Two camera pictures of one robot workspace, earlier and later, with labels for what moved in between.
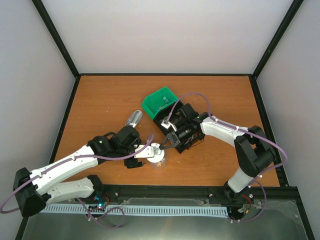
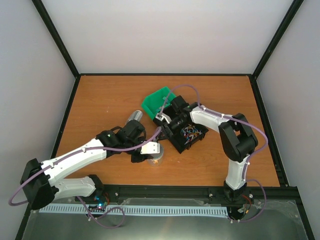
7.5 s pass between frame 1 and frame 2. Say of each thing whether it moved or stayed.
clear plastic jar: moved
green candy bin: stayed
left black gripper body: moved
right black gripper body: moved
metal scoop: stayed
